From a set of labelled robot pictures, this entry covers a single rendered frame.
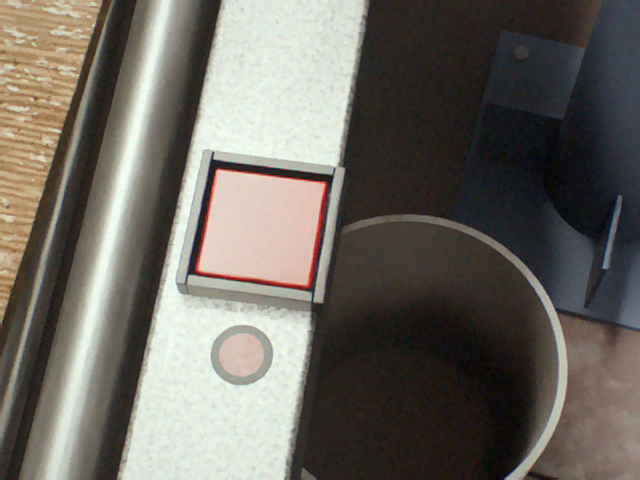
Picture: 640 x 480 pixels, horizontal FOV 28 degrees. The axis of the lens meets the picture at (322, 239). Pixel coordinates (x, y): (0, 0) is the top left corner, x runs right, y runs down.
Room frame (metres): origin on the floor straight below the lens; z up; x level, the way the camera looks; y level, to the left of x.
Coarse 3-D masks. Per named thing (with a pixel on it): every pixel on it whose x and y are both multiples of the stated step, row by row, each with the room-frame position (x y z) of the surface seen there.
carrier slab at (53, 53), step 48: (0, 0) 0.39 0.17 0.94; (48, 0) 0.39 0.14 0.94; (96, 0) 0.39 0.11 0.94; (0, 48) 0.36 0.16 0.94; (48, 48) 0.36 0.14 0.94; (96, 48) 0.37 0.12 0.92; (0, 96) 0.33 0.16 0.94; (48, 96) 0.33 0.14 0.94; (0, 144) 0.30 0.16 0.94; (48, 144) 0.30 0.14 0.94; (0, 192) 0.28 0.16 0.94; (48, 192) 0.28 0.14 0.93; (0, 240) 0.25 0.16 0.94; (0, 288) 0.22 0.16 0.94; (0, 336) 0.20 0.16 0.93
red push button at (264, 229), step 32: (224, 192) 0.27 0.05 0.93; (256, 192) 0.27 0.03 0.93; (288, 192) 0.27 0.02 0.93; (320, 192) 0.27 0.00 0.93; (224, 224) 0.25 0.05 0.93; (256, 224) 0.25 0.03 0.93; (288, 224) 0.25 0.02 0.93; (320, 224) 0.25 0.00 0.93; (224, 256) 0.23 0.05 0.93; (256, 256) 0.23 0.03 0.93; (288, 256) 0.23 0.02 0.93; (288, 288) 0.22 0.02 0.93
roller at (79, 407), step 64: (192, 0) 0.40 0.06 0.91; (128, 64) 0.36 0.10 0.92; (192, 64) 0.36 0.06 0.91; (128, 128) 0.32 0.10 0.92; (128, 192) 0.28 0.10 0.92; (128, 256) 0.24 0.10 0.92; (64, 320) 0.21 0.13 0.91; (128, 320) 0.21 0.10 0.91; (64, 384) 0.18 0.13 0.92; (64, 448) 0.14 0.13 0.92
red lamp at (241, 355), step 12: (240, 336) 0.20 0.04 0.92; (252, 336) 0.20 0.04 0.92; (228, 348) 0.19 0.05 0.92; (240, 348) 0.19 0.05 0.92; (252, 348) 0.19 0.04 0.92; (228, 360) 0.18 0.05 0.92; (240, 360) 0.18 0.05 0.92; (252, 360) 0.18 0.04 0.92; (240, 372) 0.18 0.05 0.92; (252, 372) 0.18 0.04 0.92
